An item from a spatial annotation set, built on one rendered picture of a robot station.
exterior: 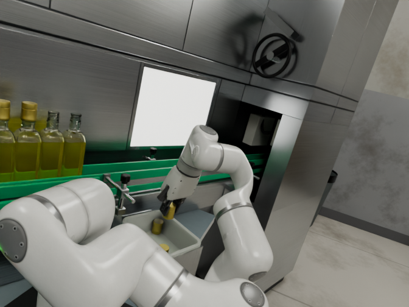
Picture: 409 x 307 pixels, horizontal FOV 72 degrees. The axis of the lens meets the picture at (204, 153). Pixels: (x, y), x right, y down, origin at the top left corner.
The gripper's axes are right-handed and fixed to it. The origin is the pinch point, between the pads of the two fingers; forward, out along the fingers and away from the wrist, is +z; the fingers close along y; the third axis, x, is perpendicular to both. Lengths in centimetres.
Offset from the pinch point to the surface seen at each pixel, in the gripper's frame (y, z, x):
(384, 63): -305, -82, -64
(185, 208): -25.1, 18.6, -12.2
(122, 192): 14.1, -2.5, -6.7
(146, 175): -2.6, 2.3, -18.2
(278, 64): -71, -46, -35
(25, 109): 35.3, -16.6, -25.8
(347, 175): -307, 42, -22
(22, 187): 36.2, 0.1, -16.1
